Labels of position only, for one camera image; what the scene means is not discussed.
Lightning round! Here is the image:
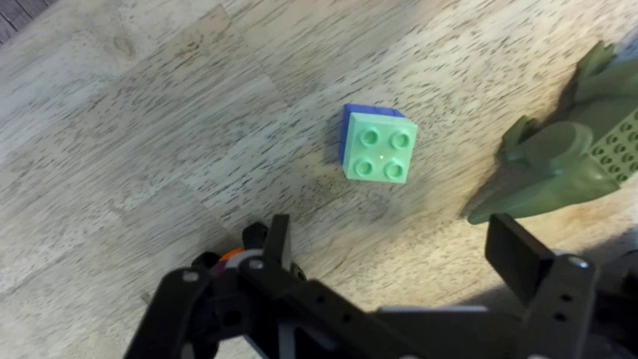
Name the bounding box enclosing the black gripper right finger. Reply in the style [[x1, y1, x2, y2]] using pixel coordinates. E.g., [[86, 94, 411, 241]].
[[485, 213, 638, 359]]

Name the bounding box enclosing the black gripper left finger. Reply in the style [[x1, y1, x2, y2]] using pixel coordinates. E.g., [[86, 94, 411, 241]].
[[124, 211, 376, 359]]

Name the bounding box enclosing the blue lego block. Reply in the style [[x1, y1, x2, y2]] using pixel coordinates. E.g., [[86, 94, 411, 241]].
[[340, 104, 405, 164]]

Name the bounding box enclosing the lime green lego block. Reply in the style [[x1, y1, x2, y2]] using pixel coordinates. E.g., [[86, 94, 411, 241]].
[[344, 114, 417, 183]]

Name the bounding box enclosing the red blue toy car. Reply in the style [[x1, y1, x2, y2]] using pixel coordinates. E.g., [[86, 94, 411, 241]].
[[212, 247, 246, 273]]

